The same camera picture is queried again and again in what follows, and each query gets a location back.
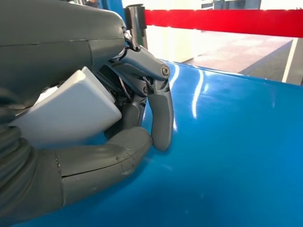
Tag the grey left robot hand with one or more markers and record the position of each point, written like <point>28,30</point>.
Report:
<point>47,37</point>

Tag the chrome stanchion post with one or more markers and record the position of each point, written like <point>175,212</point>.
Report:
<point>137,25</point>

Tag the red barrier belt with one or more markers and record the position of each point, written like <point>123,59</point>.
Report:
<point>224,23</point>

